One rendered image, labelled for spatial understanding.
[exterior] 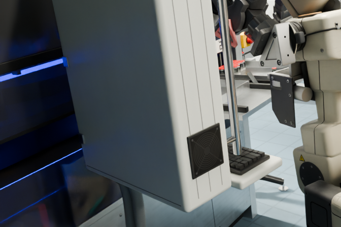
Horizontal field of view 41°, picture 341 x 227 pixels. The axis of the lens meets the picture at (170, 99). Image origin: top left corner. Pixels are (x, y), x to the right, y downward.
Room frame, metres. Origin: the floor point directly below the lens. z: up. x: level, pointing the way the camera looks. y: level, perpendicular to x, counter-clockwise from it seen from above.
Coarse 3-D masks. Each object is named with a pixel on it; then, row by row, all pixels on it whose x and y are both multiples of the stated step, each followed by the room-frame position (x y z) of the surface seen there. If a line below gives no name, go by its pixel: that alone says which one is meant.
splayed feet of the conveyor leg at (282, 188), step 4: (264, 176) 2.55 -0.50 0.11; (268, 176) 2.55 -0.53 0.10; (272, 176) 2.56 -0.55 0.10; (264, 180) 2.56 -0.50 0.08; (268, 180) 2.55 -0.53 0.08; (272, 180) 2.54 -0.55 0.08; (276, 180) 2.54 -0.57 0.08; (280, 180) 2.54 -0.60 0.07; (280, 184) 2.55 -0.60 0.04; (284, 184) 2.55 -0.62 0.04; (280, 188) 2.55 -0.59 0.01; (284, 188) 2.55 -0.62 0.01
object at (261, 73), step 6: (246, 66) 2.23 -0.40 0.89; (252, 66) 2.21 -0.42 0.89; (258, 66) 2.19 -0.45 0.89; (276, 66) 2.13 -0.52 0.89; (282, 66) 2.11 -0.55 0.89; (288, 66) 2.09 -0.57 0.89; (246, 72) 2.12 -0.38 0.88; (252, 72) 2.10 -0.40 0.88; (258, 72) 2.09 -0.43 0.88; (264, 72) 2.07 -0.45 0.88; (240, 78) 1.96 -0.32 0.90; (246, 78) 1.94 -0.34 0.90; (258, 78) 1.91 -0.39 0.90; (264, 78) 1.89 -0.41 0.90
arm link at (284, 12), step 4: (276, 0) 1.99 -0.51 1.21; (280, 0) 1.96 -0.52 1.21; (276, 4) 1.99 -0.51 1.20; (280, 4) 1.96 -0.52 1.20; (276, 8) 2.00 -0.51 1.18; (280, 8) 1.97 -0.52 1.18; (284, 8) 1.97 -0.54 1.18; (280, 12) 1.98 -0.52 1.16; (284, 12) 1.99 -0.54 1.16; (288, 12) 2.00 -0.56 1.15; (280, 16) 1.99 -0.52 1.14; (284, 16) 1.99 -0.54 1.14; (288, 16) 2.01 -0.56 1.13
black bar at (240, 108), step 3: (225, 105) 1.59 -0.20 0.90; (237, 105) 1.57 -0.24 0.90; (240, 105) 1.57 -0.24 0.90; (225, 108) 1.59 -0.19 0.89; (237, 108) 1.56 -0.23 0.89; (240, 108) 1.55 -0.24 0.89; (243, 108) 1.55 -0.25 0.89; (246, 108) 1.54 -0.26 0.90; (240, 111) 1.55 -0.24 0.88; (243, 111) 1.55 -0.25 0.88; (246, 111) 1.54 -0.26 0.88
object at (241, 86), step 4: (220, 80) 1.93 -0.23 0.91; (224, 80) 1.92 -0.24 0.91; (236, 80) 1.88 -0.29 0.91; (240, 80) 1.87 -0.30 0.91; (220, 84) 1.93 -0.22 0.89; (224, 84) 1.92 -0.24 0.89; (236, 84) 1.88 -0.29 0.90; (240, 84) 1.87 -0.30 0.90; (244, 84) 1.81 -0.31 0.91; (248, 84) 1.84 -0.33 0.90; (224, 88) 1.90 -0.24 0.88; (236, 88) 1.76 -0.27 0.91; (240, 88) 1.79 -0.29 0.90; (244, 88) 1.81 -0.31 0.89; (248, 88) 1.83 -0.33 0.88; (224, 92) 1.83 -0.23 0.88; (236, 92) 1.76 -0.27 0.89; (240, 92) 1.78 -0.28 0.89; (224, 96) 1.69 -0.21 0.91; (224, 100) 1.69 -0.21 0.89
